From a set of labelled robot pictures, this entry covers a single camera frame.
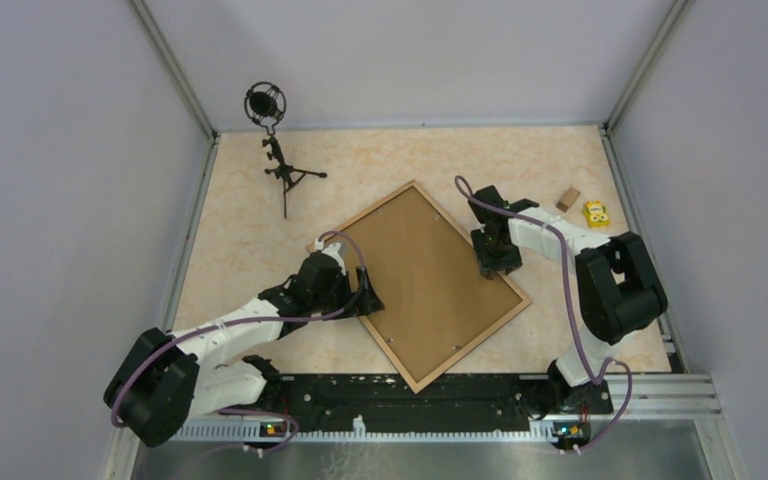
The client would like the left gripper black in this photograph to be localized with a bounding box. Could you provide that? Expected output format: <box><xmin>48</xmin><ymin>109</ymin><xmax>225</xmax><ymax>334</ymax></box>
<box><xmin>310</xmin><ymin>265</ymin><xmax>384</xmax><ymax>320</ymax></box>

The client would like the wooden picture frame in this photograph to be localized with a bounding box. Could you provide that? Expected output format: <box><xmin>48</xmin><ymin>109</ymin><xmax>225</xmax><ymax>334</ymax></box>
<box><xmin>307</xmin><ymin>180</ymin><xmax>533</xmax><ymax>395</ymax></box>

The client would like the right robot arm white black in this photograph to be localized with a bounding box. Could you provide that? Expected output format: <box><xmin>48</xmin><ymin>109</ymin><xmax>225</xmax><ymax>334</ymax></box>
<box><xmin>455</xmin><ymin>176</ymin><xmax>668</xmax><ymax>412</ymax></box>

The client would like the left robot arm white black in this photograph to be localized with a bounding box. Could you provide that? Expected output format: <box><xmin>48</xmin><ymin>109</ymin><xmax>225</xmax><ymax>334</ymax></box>
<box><xmin>103</xmin><ymin>231</ymin><xmax>384</xmax><ymax>447</ymax></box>

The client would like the small brown wooden block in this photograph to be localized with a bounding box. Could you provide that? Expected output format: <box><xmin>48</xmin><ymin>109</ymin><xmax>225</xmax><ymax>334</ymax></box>
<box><xmin>555</xmin><ymin>186</ymin><xmax>581</xmax><ymax>212</ymax></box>

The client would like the small yellow toy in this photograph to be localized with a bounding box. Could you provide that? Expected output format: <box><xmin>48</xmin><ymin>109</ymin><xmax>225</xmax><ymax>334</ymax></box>
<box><xmin>582</xmin><ymin>201</ymin><xmax>611</xmax><ymax>228</ymax></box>

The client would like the black microphone on tripod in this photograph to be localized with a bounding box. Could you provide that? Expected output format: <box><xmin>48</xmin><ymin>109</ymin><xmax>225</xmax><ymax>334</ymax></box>
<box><xmin>244</xmin><ymin>81</ymin><xmax>328</xmax><ymax>219</ymax></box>

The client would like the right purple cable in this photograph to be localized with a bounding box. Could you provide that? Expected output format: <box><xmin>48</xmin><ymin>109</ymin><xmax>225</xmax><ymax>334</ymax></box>
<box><xmin>454</xmin><ymin>175</ymin><xmax>634</xmax><ymax>455</ymax></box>

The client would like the purple cable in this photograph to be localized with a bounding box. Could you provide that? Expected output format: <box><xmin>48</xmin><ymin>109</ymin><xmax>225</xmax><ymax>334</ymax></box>
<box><xmin>454</xmin><ymin>175</ymin><xmax>634</xmax><ymax>455</ymax></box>
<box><xmin>110</xmin><ymin>230</ymin><xmax>368</xmax><ymax>458</ymax></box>

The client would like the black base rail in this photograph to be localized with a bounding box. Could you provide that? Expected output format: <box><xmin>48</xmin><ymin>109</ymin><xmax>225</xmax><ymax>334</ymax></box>
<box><xmin>252</xmin><ymin>374</ymin><xmax>614</xmax><ymax>433</ymax></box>

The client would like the white cable duct strip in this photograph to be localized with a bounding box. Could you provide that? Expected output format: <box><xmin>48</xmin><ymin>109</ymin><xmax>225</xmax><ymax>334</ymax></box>
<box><xmin>171</xmin><ymin>417</ymin><xmax>557</xmax><ymax>443</ymax></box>

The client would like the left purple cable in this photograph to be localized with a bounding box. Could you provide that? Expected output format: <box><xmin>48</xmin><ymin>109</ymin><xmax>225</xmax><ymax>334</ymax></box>
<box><xmin>110</xmin><ymin>230</ymin><xmax>368</xmax><ymax>458</ymax></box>

